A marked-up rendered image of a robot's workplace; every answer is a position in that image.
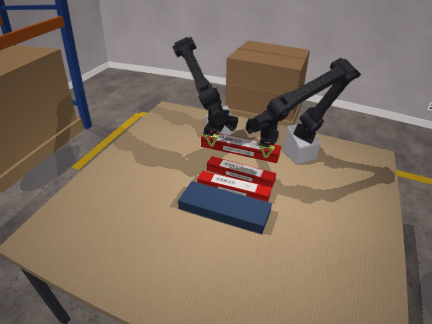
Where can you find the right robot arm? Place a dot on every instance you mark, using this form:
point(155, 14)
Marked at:
point(207, 93)

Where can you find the white box with red edges labelled e6013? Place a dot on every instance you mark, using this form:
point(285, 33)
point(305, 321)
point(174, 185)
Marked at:
point(241, 146)

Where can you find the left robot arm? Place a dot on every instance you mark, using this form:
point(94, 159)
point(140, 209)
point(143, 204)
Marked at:
point(312, 120)

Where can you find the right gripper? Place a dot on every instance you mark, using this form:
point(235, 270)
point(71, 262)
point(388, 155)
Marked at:
point(208, 134)

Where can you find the white box with red trim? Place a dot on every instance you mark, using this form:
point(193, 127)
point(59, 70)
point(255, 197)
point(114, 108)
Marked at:
point(241, 171)

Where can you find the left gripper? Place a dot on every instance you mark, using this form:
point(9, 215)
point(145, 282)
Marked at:
point(272, 139)

